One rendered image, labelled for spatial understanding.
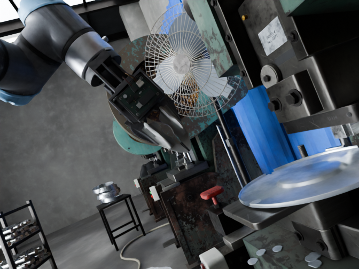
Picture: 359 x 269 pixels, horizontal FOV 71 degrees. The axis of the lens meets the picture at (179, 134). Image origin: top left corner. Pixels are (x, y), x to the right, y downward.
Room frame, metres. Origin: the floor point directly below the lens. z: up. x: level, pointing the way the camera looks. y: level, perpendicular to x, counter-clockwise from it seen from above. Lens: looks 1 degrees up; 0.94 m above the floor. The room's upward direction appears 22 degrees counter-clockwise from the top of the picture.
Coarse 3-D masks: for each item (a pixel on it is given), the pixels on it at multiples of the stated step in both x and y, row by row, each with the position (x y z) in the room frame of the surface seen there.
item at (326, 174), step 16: (304, 160) 0.63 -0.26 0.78; (320, 160) 0.57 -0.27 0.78; (336, 160) 0.50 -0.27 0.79; (352, 160) 0.47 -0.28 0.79; (272, 176) 0.60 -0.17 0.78; (288, 176) 0.52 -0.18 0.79; (304, 176) 0.48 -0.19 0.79; (320, 176) 0.44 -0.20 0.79; (336, 176) 0.43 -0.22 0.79; (352, 176) 0.40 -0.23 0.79; (240, 192) 0.55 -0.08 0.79; (256, 192) 0.52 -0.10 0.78; (272, 192) 0.48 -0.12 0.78; (288, 192) 0.44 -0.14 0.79; (304, 192) 0.41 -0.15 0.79; (320, 192) 0.39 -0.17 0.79; (336, 192) 0.35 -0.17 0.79
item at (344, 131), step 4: (344, 124) 0.51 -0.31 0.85; (348, 124) 0.50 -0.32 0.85; (352, 124) 0.50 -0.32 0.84; (356, 124) 0.50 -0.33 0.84; (332, 128) 0.53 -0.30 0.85; (336, 128) 0.52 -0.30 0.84; (340, 128) 0.51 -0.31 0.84; (344, 128) 0.51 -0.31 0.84; (348, 128) 0.50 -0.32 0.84; (352, 128) 0.50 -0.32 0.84; (356, 128) 0.50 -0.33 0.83; (332, 132) 0.54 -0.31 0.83; (336, 132) 0.52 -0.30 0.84; (340, 132) 0.51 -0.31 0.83; (344, 132) 0.51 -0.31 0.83; (348, 132) 0.51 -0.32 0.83; (352, 132) 0.50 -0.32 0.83; (356, 132) 0.50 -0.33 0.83; (336, 136) 0.53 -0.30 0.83; (340, 136) 0.52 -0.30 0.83; (344, 136) 0.51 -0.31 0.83; (348, 136) 0.51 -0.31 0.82
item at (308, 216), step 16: (224, 208) 0.51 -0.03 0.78; (240, 208) 0.48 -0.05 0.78; (256, 208) 0.45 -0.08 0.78; (272, 208) 0.42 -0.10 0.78; (288, 208) 0.40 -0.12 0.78; (304, 208) 0.46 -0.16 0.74; (320, 208) 0.44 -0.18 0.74; (336, 208) 0.44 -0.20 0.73; (352, 208) 0.45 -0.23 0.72; (256, 224) 0.39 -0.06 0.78; (304, 224) 0.48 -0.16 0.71; (320, 224) 0.44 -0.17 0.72; (336, 224) 0.44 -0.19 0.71; (304, 240) 0.50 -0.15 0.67; (320, 240) 0.45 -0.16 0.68; (336, 240) 0.44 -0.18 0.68; (336, 256) 0.44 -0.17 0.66
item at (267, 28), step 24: (264, 0) 0.48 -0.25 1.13; (264, 24) 0.51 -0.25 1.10; (264, 48) 0.54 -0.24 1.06; (288, 48) 0.48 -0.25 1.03; (336, 48) 0.44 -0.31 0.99; (264, 72) 0.55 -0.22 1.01; (288, 72) 0.50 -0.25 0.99; (312, 72) 0.45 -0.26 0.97; (336, 72) 0.44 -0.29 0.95; (288, 96) 0.46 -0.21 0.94; (312, 96) 0.45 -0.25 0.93; (336, 96) 0.43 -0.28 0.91; (288, 120) 0.51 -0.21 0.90
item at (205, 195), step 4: (212, 188) 0.80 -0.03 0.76; (216, 188) 0.78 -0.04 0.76; (220, 188) 0.77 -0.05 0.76; (204, 192) 0.80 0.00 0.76; (208, 192) 0.77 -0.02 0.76; (212, 192) 0.76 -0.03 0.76; (216, 192) 0.76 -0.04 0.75; (220, 192) 0.76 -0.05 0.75; (204, 196) 0.76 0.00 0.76; (208, 196) 0.76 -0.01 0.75; (212, 196) 0.76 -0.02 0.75; (216, 196) 0.79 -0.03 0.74; (216, 200) 0.78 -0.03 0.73
